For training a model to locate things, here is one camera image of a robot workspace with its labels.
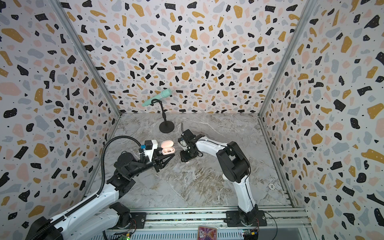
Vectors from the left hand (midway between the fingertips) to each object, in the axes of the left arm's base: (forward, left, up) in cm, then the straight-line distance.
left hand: (173, 150), depth 68 cm
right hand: (+10, -2, -25) cm, 27 cm away
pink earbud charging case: (+2, +3, 0) cm, 3 cm away
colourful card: (-29, -15, -26) cm, 42 cm away
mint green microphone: (+36, +9, +4) cm, 37 cm away
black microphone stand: (+38, +13, -28) cm, 49 cm away
